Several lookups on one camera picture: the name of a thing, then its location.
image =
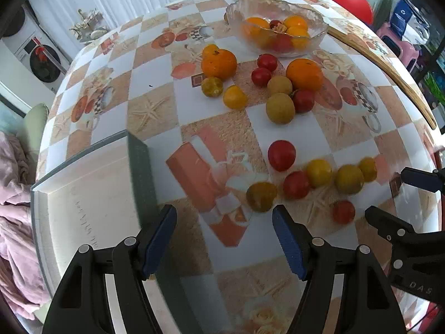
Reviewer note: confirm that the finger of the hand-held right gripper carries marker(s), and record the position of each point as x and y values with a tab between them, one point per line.
382	220
417	179

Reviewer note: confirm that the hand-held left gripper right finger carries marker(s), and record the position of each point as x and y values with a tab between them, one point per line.
288	245

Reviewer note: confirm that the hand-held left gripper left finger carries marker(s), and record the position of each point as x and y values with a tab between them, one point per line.
156	243

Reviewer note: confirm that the olive yellow tomato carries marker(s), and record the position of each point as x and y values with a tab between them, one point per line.
261	196

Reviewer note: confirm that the white tray with grey rim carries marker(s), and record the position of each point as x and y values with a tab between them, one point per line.
87	188

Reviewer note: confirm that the glass display cabinet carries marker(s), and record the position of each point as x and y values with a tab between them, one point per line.
431	59

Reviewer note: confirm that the long curved wooden stick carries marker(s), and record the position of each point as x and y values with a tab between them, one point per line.
369	57

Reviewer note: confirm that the pink plastic stool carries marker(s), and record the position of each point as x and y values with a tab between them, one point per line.
399	47

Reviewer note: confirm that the pale tan round fruit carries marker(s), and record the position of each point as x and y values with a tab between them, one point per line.
280	108
279	84

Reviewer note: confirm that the pink blanket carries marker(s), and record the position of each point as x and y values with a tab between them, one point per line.
17	222

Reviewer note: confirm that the large orange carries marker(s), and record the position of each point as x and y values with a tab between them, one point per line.
305	74
219	64

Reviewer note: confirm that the blue and white bag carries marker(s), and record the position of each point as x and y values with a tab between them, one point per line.
403	15

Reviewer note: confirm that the spotted yellow tomato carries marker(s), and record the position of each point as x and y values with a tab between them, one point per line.
212	87

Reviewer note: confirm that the pale green sofa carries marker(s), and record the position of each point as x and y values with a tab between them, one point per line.
34	125

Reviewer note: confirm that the checkered printed tablecloth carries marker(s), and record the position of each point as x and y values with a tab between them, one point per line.
156	73

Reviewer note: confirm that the red plastic chair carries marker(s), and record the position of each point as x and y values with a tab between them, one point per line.
354	3

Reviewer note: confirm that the small orange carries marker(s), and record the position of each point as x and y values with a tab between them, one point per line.
296	22
209	48
256	28

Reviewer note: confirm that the brown wrinkled nut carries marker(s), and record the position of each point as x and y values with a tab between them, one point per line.
278	27

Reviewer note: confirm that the small dark red tomato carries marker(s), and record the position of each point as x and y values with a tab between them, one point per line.
274	23

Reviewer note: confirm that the white washing machine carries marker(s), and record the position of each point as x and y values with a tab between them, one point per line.
45	62

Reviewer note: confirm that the white ornament stand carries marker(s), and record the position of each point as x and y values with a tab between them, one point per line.
88	24

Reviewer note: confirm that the clear glass bowl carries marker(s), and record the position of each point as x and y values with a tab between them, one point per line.
240	12

